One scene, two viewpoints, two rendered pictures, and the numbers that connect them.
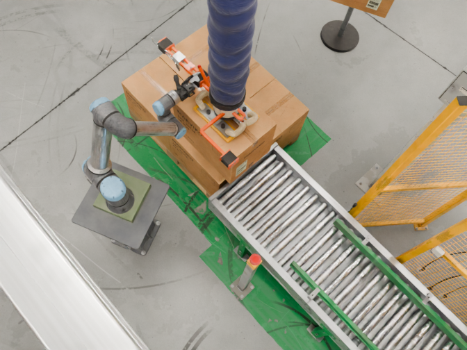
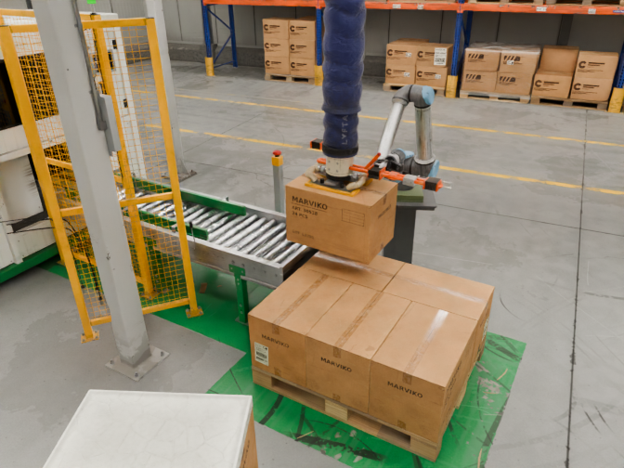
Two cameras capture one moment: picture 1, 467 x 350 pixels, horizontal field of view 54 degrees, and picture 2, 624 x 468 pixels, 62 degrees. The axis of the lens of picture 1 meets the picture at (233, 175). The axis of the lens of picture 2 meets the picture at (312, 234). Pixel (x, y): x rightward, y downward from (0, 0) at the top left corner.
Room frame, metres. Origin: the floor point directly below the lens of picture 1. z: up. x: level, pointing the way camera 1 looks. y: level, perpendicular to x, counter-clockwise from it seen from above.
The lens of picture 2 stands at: (4.55, -0.49, 2.41)
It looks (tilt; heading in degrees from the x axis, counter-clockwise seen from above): 28 degrees down; 172
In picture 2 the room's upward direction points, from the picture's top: 1 degrees counter-clockwise
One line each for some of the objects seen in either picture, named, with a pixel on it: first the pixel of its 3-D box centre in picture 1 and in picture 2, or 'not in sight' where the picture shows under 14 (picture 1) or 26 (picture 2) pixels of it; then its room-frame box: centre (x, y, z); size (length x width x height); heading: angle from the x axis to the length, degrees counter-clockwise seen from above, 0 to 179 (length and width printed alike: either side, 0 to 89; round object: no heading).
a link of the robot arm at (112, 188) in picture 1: (113, 190); (404, 163); (0.94, 0.74, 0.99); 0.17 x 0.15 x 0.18; 49
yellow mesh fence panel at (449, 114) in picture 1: (434, 182); (116, 195); (1.31, -1.31, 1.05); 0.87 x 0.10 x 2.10; 103
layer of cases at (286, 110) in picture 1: (215, 108); (373, 325); (2.02, 0.25, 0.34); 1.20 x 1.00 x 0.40; 51
